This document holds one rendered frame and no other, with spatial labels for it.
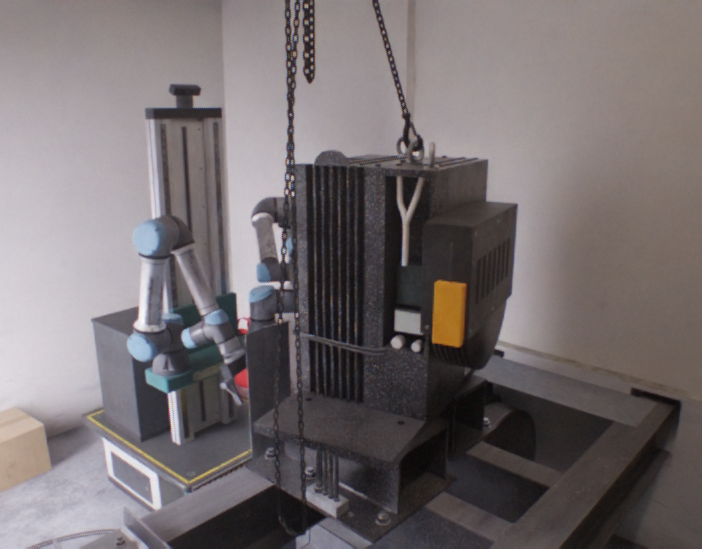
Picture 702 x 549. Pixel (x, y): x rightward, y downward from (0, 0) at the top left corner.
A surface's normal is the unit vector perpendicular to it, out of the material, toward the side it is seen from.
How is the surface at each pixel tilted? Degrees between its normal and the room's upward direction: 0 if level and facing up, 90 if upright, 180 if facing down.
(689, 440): 90
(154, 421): 90
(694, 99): 90
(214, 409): 90
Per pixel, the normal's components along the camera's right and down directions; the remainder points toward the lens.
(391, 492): -0.68, 0.19
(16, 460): 0.81, 0.15
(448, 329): -0.47, 0.22
